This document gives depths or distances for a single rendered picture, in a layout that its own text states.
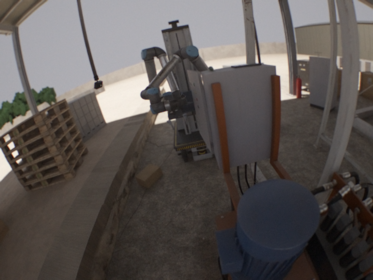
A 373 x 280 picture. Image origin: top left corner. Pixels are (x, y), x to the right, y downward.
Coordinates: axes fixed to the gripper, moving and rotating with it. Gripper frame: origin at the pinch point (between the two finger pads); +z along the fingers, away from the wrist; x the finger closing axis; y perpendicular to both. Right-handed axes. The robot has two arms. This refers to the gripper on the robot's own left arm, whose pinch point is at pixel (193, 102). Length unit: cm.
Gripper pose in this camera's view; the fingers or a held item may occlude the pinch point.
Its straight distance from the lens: 143.5
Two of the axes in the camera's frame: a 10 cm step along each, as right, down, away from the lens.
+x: -1.5, -4.4, 8.9
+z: 9.7, -2.5, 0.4
